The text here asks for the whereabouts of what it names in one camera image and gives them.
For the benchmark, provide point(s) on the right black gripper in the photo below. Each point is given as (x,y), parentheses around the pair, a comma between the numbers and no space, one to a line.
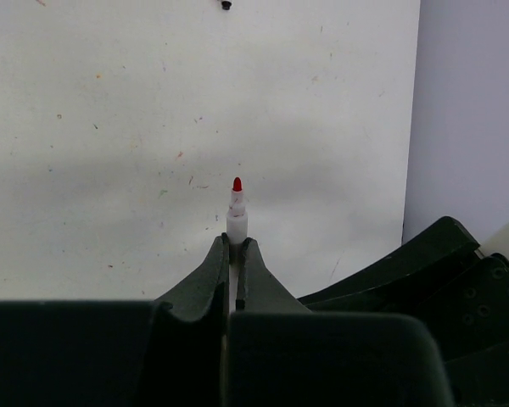
(462,299)

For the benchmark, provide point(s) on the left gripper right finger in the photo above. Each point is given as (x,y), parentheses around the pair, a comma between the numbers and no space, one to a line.
(282,354)

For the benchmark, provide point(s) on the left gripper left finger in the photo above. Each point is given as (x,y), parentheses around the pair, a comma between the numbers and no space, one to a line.
(158,352)

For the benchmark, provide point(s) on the white marker red tip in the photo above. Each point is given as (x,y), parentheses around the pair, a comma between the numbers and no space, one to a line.
(237,217)

